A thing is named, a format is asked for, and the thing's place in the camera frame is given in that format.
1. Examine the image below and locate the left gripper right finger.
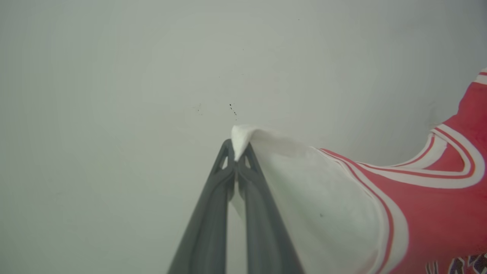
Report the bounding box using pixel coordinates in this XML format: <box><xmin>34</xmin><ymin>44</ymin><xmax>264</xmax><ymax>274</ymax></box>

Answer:
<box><xmin>236</xmin><ymin>143</ymin><xmax>305</xmax><ymax>274</ymax></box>

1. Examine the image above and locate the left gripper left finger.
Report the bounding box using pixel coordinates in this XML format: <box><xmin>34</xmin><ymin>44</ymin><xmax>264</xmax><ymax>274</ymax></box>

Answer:
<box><xmin>167</xmin><ymin>139</ymin><xmax>237</xmax><ymax>274</ymax></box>

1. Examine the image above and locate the red and white basketball jersey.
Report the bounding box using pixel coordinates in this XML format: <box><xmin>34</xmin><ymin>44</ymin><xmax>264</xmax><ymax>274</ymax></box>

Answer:
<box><xmin>228</xmin><ymin>68</ymin><xmax>487</xmax><ymax>274</ymax></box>

